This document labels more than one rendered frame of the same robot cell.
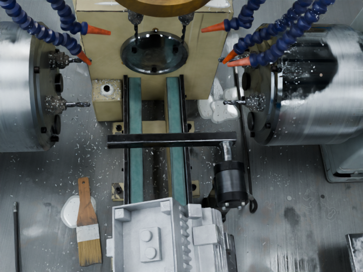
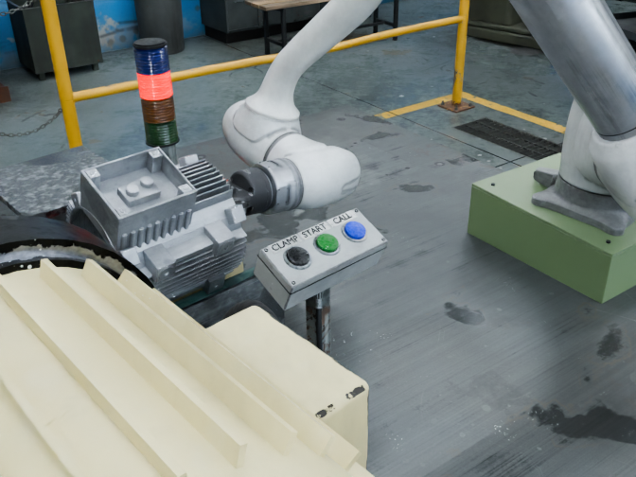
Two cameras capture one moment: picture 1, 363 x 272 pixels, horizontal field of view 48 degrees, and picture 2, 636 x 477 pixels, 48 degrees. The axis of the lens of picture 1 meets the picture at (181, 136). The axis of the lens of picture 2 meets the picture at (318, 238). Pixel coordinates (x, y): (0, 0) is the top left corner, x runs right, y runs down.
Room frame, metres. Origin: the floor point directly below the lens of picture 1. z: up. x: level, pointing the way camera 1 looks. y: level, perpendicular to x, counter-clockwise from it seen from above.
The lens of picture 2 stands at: (0.28, 0.92, 1.54)
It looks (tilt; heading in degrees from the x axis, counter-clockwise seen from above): 30 degrees down; 243
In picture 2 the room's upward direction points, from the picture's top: 1 degrees counter-clockwise
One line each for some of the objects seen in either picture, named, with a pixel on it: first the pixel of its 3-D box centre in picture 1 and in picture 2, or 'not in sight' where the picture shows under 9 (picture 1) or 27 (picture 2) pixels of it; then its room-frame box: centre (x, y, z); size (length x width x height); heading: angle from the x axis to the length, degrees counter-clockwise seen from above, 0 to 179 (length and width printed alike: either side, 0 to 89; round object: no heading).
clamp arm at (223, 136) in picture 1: (172, 141); not in sight; (0.32, 0.02, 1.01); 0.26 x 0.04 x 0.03; 104
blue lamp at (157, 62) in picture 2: not in sight; (151, 58); (-0.03, -0.35, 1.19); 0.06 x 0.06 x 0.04
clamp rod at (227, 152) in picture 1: (228, 160); not in sight; (0.30, -0.10, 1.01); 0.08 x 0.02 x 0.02; 14
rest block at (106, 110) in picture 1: (108, 100); not in sight; (0.46, 0.19, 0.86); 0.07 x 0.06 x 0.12; 104
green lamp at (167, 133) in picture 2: not in sight; (161, 130); (-0.03, -0.35, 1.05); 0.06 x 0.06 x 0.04
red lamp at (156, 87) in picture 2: not in sight; (154, 82); (-0.03, -0.35, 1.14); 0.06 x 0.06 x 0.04
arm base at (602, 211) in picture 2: not in sight; (588, 187); (-0.74, 0.04, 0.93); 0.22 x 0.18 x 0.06; 108
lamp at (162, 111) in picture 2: not in sight; (158, 106); (-0.03, -0.35, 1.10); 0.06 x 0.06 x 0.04
